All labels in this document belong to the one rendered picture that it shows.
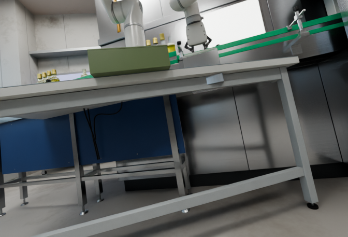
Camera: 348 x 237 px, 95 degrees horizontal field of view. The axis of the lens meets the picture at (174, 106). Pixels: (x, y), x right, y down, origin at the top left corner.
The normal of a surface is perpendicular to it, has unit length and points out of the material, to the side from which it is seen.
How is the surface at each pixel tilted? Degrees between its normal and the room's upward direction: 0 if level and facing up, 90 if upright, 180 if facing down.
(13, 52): 90
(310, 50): 90
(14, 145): 90
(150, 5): 90
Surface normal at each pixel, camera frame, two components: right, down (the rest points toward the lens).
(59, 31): 0.17, -0.12
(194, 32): -0.22, 0.22
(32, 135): -0.25, -0.05
